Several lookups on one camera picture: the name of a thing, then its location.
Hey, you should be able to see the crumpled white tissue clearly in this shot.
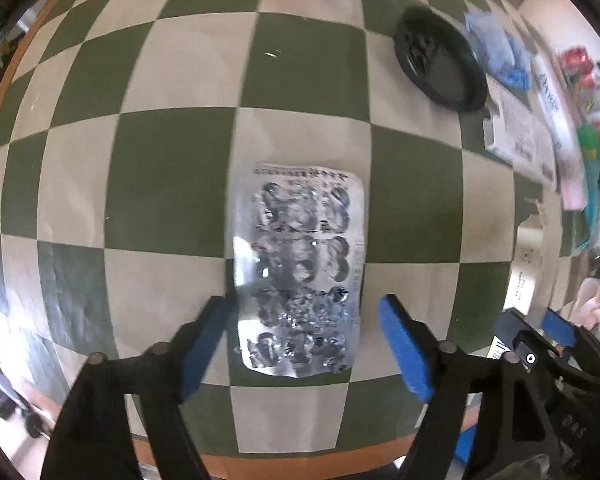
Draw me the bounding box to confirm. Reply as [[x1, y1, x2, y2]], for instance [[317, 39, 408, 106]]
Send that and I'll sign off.
[[574, 277, 600, 332]]

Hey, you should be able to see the white printed paper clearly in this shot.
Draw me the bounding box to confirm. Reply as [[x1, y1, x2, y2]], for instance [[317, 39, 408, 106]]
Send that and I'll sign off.
[[514, 212, 549, 312]]

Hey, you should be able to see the green checkered table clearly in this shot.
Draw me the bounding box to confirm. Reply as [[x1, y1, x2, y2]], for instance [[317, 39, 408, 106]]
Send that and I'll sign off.
[[0, 0, 581, 472]]

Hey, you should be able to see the white printed carton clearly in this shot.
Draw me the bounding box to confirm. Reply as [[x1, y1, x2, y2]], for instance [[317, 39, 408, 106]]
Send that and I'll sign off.
[[483, 74, 557, 187]]

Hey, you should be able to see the white and pink box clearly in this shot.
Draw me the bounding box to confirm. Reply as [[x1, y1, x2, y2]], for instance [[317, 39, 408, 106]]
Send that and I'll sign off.
[[529, 54, 589, 212]]

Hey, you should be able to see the black round plate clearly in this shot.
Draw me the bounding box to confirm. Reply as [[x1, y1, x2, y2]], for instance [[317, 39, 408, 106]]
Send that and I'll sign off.
[[393, 5, 489, 112]]

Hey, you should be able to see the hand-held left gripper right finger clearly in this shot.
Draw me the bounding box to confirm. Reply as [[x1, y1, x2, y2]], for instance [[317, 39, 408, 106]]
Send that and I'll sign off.
[[378, 294, 566, 480]]

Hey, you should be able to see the blue plastic wrapper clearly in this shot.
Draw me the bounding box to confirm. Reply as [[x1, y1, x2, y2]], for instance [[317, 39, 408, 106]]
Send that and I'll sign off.
[[464, 9, 532, 92]]

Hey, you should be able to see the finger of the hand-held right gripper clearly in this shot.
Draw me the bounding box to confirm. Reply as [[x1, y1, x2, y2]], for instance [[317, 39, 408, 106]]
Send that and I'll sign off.
[[496, 308, 556, 371], [542, 308, 600, 386]]

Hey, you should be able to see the green and teal packet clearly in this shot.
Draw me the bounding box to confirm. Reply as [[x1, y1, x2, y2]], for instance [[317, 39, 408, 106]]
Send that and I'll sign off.
[[576, 124, 600, 253]]

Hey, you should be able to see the silver pill blister pack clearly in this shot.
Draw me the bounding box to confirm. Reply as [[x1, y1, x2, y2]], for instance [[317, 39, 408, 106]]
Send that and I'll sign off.
[[232, 161, 367, 377]]

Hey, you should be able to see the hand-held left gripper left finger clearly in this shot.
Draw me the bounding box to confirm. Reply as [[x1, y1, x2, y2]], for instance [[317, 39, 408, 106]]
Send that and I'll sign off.
[[40, 296, 231, 480]]

